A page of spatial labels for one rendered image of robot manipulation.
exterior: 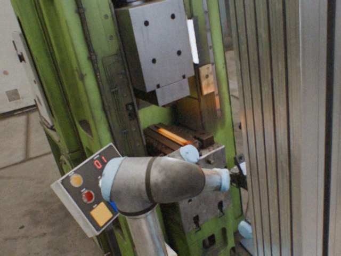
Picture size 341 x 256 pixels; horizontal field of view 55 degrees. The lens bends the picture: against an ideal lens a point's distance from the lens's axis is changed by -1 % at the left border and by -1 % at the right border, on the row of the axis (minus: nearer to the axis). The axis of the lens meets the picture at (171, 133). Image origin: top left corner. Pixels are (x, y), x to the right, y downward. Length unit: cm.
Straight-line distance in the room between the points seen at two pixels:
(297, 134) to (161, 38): 132
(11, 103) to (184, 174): 646
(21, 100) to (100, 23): 552
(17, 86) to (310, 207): 677
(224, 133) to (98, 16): 111
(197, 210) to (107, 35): 111
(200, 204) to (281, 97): 165
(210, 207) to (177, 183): 132
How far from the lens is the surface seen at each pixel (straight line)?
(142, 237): 94
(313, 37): 37
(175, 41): 172
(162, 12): 168
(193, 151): 126
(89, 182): 149
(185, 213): 199
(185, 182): 81
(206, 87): 203
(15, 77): 701
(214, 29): 205
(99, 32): 169
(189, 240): 213
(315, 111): 40
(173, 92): 175
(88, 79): 169
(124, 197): 84
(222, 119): 220
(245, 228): 141
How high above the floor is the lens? 186
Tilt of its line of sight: 25 degrees down
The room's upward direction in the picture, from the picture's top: 11 degrees counter-clockwise
